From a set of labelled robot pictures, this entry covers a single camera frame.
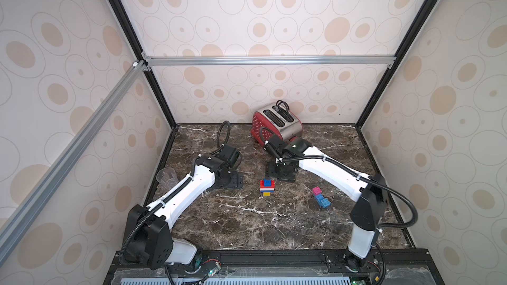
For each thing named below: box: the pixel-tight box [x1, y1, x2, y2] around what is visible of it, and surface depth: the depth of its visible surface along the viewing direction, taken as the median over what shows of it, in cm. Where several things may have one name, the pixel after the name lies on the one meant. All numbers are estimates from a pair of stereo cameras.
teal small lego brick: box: [320, 197, 331, 209], surface depth 87 cm
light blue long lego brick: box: [314, 193, 325, 208], surface depth 90 cm
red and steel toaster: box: [250, 103, 304, 145], surface depth 100 cm
